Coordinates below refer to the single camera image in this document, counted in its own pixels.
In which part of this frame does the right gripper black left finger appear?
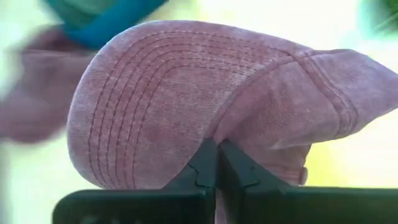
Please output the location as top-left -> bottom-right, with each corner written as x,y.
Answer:
52,139 -> 220,224

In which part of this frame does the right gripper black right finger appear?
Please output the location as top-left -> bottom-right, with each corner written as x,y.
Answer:
219,139 -> 398,224

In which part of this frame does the pink washed cap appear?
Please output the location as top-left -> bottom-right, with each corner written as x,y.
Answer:
0,20 -> 398,190

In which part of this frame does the teal cap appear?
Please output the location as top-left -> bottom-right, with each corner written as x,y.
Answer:
40,0 -> 169,50

